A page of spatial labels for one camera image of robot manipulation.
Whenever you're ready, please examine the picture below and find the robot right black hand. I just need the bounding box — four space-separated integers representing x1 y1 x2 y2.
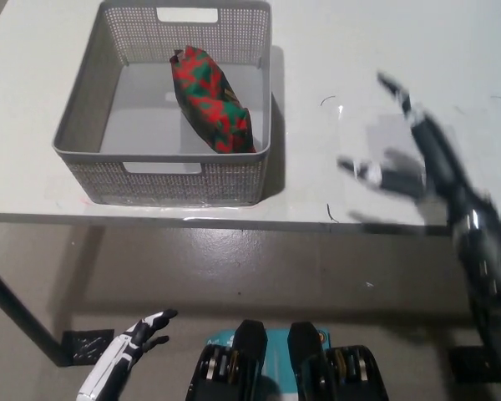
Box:
336 71 501 302

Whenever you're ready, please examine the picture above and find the robot left white black hand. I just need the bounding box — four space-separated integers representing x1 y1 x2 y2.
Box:
77 307 180 401

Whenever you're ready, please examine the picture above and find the red green coffee bean bag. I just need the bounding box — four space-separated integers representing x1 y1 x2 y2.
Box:
169 44 258 155

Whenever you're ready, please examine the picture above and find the black floor tape patch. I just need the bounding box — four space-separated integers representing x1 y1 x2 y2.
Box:
448 346 492 381
62 329 114 367

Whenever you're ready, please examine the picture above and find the black table leg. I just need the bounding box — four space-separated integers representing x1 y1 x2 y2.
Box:
0 256 70 368

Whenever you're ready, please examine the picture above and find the robot left black body block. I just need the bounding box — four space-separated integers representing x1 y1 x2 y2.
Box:
185 319 269 401

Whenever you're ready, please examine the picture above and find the robot black body block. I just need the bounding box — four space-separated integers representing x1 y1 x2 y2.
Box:
289 321 388 401
185 319 269 401

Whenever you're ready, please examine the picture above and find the robot right black body block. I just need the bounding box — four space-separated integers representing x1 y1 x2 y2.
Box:
289 321 388 401

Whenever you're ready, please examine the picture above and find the grey perforated plastic basket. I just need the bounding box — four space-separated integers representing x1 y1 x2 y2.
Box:
52 0 273 206

